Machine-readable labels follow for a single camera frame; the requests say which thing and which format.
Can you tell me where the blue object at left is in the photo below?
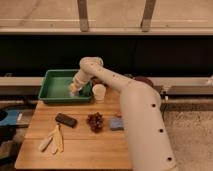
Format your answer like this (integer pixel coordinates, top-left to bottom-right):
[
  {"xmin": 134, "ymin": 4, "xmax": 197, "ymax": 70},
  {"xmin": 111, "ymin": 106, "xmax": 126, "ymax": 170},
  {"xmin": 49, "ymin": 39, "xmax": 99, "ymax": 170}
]
[{"xmin": 0, "ymin": 110, "xmax": 22, "ymax": 126}]

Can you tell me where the wooden fork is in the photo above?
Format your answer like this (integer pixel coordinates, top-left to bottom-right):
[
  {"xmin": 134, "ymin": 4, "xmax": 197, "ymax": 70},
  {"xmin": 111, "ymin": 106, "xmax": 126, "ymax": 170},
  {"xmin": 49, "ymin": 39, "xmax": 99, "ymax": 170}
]
[{"xmin": 55, "ymin": 125, "xmax": 64, "ymax": 152}]

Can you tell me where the black rectangular block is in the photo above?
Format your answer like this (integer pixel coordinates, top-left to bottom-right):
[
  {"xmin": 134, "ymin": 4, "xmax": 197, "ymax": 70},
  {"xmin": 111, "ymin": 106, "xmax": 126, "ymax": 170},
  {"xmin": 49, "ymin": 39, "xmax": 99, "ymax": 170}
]
[{"xmin": 55, "ymin": 113, "xmax": 77, "ymax": 128}]

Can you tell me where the dark red grape bunch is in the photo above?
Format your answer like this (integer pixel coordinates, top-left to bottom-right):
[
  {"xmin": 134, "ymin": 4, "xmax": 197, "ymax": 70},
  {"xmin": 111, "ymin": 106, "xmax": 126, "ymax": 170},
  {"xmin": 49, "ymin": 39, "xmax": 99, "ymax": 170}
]
[{"xmin": 87, "ymin": 112, "xmax": 103, "ymax": 133}]

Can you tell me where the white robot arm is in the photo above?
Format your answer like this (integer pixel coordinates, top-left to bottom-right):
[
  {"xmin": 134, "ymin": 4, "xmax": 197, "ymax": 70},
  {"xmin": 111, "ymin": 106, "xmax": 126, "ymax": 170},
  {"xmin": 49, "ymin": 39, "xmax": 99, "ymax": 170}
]
[{"xmin": 70, "ymin": 57, "xmax": 179, "ymax": 171}]

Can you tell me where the green plastic tray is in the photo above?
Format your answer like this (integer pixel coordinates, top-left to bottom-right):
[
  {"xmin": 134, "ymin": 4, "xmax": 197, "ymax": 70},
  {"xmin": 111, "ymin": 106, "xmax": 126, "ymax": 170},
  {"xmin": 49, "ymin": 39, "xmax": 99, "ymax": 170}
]
[{"xmin": 38, "ymin": 69, "xmax": 92, "ymax": 104}]

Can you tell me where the grey-blue towel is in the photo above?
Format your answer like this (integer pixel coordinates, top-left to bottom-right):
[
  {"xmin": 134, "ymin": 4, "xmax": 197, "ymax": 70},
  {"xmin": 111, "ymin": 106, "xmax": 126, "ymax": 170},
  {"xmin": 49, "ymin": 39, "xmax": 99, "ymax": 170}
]
[{"xmin": 69, "ymin": 89, "xmax": 83, "ymax": 97}]

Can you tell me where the blue sponge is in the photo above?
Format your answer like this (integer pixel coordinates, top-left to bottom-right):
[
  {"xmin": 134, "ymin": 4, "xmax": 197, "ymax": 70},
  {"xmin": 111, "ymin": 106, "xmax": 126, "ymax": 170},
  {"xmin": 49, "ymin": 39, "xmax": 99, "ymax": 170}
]
[{"xmin": 109, "ymin": 117, "xmax": 124, "ymax": 131}]

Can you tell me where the white paper cup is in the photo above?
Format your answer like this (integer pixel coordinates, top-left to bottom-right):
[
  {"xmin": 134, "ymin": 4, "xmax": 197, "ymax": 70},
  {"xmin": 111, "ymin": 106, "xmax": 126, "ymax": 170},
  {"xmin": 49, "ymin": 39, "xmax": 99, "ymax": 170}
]
[{"xmin": 92, "ymin": 84, "xmax": 106, "ymax": 101}]

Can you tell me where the red bowl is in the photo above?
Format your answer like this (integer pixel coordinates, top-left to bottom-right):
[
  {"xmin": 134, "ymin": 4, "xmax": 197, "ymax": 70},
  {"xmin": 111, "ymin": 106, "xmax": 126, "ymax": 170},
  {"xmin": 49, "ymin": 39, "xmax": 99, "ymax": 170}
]
[{"xmin": 92, "ymin": 77, "xmax": 104, "ymax": 85}]

